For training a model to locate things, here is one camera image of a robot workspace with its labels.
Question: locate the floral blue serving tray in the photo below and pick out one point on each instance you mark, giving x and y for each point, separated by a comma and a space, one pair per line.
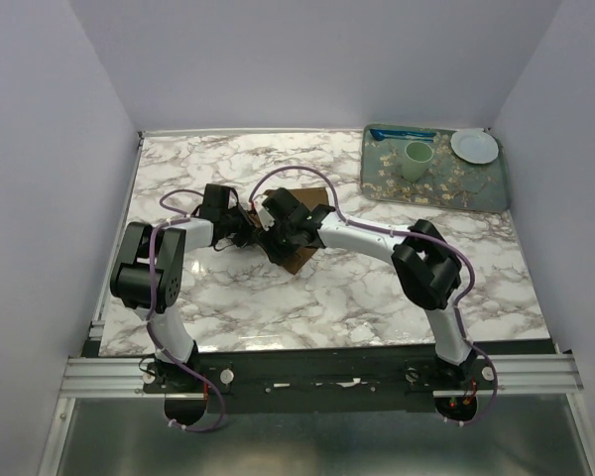
448, 182

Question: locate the light green cup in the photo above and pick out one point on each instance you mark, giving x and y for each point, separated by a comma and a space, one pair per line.
416, 159

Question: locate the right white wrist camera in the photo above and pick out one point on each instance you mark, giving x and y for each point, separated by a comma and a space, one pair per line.
265, 217

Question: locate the small white plate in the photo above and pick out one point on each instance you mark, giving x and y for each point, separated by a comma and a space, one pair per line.
474, 146

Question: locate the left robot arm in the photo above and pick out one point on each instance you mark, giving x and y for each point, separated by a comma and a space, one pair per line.
147, 272

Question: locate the brown cloth napkin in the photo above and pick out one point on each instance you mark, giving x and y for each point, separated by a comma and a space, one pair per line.
295, 207

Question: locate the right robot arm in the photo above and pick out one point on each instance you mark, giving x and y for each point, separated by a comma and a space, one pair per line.
427, 268

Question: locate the aluminium extrusion frame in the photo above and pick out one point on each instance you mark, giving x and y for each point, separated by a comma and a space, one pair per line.
120, 378

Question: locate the black mounting base rail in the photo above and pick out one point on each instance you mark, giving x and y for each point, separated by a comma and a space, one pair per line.
330, 380

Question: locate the blue plastic utensil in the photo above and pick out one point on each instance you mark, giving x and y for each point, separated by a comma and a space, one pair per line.
383, 134

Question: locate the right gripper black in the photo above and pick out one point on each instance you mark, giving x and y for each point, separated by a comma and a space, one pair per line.
267, 238

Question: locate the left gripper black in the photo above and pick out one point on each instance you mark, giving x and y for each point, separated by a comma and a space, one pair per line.
248, 227

